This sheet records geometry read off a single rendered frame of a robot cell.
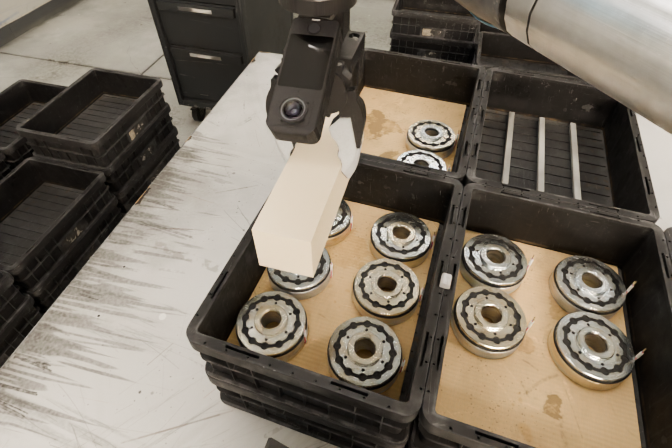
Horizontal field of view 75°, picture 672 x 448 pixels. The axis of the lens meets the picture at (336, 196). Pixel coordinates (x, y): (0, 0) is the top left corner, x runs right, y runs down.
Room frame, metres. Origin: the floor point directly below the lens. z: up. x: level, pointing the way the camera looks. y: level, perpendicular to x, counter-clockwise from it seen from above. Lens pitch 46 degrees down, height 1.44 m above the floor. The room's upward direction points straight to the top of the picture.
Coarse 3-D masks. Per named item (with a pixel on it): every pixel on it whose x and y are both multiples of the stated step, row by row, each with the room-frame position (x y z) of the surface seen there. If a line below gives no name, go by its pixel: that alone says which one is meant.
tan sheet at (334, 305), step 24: (360, 216) 0.54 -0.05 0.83; (360, 240) 0.49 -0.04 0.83; (336, 264) 0.43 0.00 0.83; (360, 264) 0.43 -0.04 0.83; (264, 288) 0.39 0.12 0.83; (336, 288) 0.39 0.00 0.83; (384, 288) 0.39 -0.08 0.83; (312, 312) 0.34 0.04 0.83; (336, 312) 0.34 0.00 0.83; (312, 336) 0.30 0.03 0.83; (408, 336) 0.30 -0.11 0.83; (288, 360) 0.27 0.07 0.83; (312, 360) 0.27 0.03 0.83
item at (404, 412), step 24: (384, 168) 0.57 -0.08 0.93; (456, 192) 0.51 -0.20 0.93; (456, 216) 0.45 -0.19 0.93; (216, 288) 0.32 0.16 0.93; (432, 288) 0.32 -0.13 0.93; (432, 312) 0.29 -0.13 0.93; (192, 336) 0.25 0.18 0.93; (432, 336) 0.25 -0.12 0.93; (240, 360) 0.23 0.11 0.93; (264, 360) 0.22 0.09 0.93; (312, 384) 0.20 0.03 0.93; (360, 408) 0.18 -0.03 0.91; (384, 408) 0.17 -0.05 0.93; (408, 408) 0.17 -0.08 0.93
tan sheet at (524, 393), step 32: (544, 256) 0.45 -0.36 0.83; (544, 288) 0.39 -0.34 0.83; (544, 320) 0.33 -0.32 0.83; (448, 352) 0.28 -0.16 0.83; (544, 352) 0.28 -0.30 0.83; (448, 384) 0.23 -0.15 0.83; (480, 384) 0.23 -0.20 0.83; (512, 384) 0.23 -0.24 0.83; (544, 384) 0.23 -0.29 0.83; (576, 384) 0.23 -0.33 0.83; (448, 416) 0.19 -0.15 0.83; (480, 416) 0.19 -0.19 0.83; (512, 416) 0.19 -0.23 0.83; (544, 416) 0.19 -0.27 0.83; (576, 416) 0.19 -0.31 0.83; (608, 416) 0.19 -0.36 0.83
